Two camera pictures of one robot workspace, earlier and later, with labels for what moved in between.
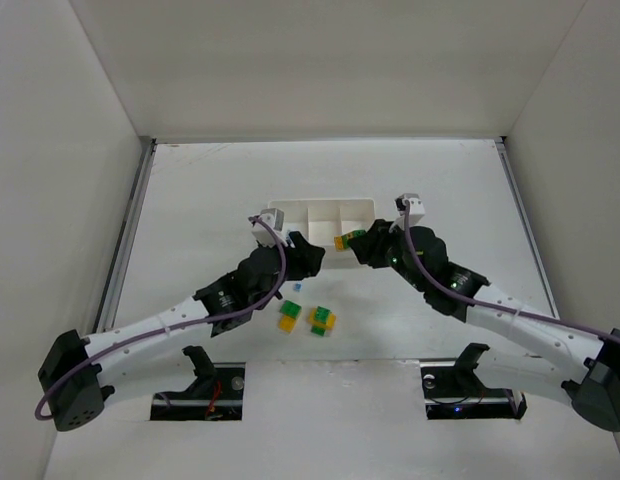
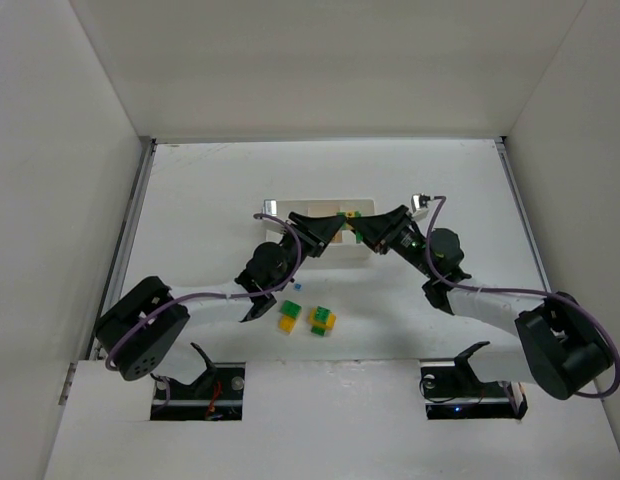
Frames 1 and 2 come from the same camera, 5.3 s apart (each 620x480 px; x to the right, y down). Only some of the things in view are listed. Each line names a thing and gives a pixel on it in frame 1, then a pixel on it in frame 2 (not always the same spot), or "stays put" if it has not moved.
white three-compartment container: [320, 221] stays put
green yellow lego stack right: [322, 320] stays put
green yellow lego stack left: [289, 313] stays put
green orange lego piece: [341, 242] → [349, 213]
